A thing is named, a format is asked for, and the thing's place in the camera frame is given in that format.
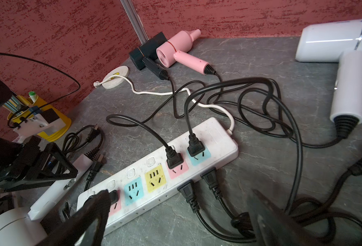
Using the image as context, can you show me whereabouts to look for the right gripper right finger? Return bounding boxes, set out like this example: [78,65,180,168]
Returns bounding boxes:
[248,189,322,246]

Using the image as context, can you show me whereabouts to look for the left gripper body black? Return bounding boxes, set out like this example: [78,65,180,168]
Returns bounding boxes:
[0,80,43,189]

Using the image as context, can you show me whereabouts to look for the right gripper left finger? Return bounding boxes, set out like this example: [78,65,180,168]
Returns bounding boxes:
[38,190,111,246]

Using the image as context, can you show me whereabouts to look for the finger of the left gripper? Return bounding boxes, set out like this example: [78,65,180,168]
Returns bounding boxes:
[0,143,78,192]

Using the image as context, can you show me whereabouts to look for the white power strip coloured sockets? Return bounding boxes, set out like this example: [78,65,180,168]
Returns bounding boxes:
[77,117,239,235]

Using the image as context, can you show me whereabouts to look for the black plug with cable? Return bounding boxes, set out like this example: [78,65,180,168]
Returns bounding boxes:
[106,114,184,168]
[184,77,303,214]

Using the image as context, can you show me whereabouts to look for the yellow pencil cup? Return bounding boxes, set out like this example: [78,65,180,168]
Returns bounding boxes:
[3,91,71,144]

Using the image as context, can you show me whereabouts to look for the large white hair dryer front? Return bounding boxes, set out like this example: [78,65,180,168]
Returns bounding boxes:
[0,154,93,246]

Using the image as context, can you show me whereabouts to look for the black plug in red socket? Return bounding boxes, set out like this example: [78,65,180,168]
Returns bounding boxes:
[109,190,120,205]

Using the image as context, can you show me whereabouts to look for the white tape roll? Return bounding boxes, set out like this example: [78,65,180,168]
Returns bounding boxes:
[93,66,130,89]

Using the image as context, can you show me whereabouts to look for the black hair dryer back left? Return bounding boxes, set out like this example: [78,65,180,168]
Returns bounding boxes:
[129,32,169,80]

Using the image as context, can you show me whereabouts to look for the pink hair dryer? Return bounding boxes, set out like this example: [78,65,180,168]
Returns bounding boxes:
[156,29,216,75]

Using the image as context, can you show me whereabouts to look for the white hair dryer back centre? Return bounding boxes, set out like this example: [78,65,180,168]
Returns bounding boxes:
[295,19,362,139]

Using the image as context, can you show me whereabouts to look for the white power strip cable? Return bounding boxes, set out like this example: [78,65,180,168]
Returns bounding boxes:
[93,74,235,136]

